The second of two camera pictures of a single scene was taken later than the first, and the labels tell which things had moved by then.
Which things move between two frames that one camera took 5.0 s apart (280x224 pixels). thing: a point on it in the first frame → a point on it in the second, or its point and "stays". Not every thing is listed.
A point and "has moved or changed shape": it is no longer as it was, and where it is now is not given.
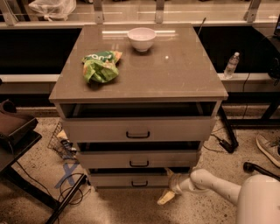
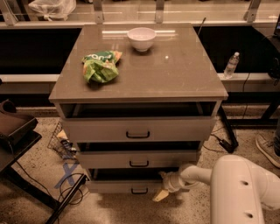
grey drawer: (129, 179) has moved or changed shape
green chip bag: (101, 67) stays
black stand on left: (18, 132) stays
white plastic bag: (53, 9) stays
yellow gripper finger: (169, 171) → (162, 173)
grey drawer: (192, 129) stays
